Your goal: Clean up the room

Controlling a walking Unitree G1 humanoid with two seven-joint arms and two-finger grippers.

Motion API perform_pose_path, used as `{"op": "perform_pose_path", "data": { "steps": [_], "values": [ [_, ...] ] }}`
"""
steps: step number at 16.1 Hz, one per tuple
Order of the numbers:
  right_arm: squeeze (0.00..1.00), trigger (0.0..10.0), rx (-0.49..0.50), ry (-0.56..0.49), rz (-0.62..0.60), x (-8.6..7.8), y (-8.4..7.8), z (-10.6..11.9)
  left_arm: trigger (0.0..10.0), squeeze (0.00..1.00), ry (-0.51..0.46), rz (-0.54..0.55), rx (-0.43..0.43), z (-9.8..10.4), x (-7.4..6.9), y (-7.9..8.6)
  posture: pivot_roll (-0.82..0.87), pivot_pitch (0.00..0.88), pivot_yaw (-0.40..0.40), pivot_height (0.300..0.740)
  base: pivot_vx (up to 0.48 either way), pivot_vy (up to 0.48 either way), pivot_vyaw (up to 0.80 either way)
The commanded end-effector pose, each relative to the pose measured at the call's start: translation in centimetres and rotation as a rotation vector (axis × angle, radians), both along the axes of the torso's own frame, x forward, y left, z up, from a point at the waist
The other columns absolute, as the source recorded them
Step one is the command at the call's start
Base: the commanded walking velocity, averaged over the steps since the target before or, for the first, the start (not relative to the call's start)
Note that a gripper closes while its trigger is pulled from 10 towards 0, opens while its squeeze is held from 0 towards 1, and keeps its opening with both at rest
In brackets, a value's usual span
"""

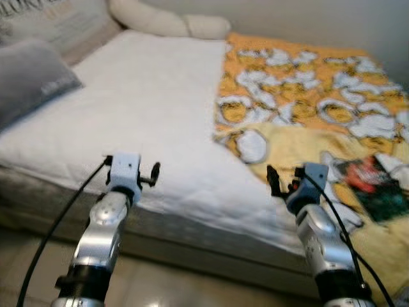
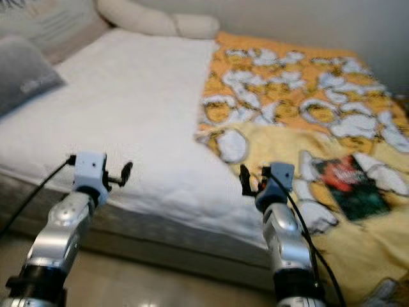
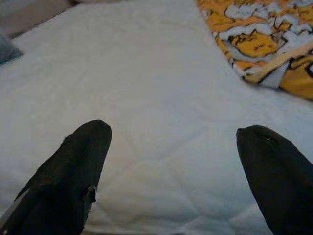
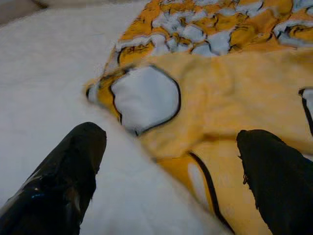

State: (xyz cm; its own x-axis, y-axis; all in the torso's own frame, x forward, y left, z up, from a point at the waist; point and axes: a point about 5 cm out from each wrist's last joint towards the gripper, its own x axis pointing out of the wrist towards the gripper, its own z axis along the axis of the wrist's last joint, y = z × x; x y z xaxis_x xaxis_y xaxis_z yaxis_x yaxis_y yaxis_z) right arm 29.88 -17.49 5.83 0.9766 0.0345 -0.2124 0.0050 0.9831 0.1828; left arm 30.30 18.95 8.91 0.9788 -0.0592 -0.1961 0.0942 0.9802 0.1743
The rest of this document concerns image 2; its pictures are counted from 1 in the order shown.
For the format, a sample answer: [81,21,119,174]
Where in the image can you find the red and green book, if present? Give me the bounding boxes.
[313,155,392,221]

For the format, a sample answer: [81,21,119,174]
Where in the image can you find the yellow cartoon egg blanket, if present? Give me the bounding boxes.
[195,31,409,307]

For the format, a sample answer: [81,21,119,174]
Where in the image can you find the grey Little Bear pillow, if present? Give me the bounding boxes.
[0,35,66,119]

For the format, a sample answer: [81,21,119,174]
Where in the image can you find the white quilted mattress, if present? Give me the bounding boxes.
[0,27,266,250]

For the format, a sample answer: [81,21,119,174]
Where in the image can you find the grey fabric bed base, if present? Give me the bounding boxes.
[0,185,269,295]

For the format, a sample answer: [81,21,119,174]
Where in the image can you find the beige bolster cushion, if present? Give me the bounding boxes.
[96,0,221,40]

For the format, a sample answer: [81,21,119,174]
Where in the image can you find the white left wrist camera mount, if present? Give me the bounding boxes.
[73,152,108,199]

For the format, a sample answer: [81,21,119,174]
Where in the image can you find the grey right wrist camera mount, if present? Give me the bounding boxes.
[256,163,295,212]

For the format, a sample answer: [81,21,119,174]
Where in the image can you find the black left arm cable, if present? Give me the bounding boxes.
[0,155,76,234]

